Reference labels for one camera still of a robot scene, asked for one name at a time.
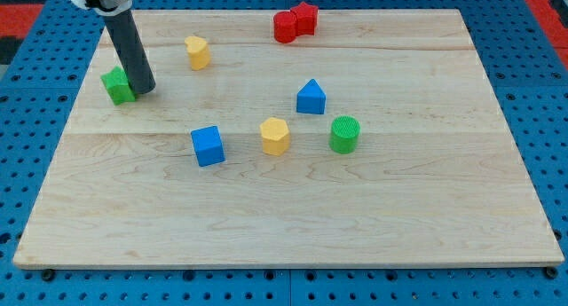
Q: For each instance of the red cylinder block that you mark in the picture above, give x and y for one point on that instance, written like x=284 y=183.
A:
x=284 y=27

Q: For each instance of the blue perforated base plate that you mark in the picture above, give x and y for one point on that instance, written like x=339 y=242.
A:
x=43 y=78

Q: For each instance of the green star block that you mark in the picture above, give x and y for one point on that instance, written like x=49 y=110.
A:
x=117 y=86

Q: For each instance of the wooden board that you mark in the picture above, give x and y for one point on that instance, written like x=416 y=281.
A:
x=436 y=180

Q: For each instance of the blue cube block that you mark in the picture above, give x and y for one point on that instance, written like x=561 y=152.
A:
x=208 y=146

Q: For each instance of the blue triangle block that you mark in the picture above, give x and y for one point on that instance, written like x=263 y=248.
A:
x=311 y=99

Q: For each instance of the green cylinder block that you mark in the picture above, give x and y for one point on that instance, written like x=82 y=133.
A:
x=344 y=134

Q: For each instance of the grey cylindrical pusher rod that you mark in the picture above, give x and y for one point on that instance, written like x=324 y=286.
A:
x=124 y=35

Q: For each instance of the yellow heart block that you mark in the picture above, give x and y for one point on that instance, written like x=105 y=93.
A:
x=198 y=52

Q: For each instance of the red star block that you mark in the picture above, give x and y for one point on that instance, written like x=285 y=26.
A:
x=306 y=18

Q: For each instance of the yellow hexagon block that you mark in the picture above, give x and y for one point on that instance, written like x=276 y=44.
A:
x=275 y=136

